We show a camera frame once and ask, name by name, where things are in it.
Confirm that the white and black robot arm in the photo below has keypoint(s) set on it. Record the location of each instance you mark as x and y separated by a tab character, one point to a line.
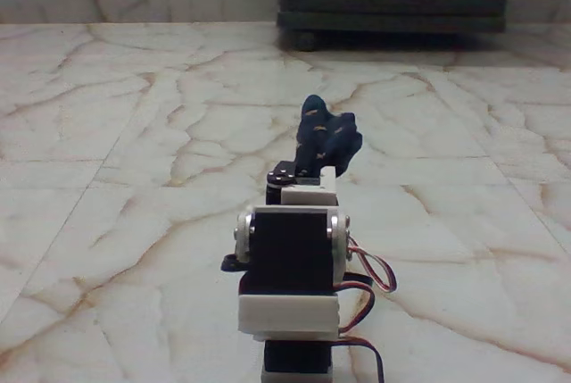
290	249

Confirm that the dark blue patterned sock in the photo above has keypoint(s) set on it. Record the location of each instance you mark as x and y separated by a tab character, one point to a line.
328	137

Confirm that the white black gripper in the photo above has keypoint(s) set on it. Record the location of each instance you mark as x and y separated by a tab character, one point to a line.
309	195

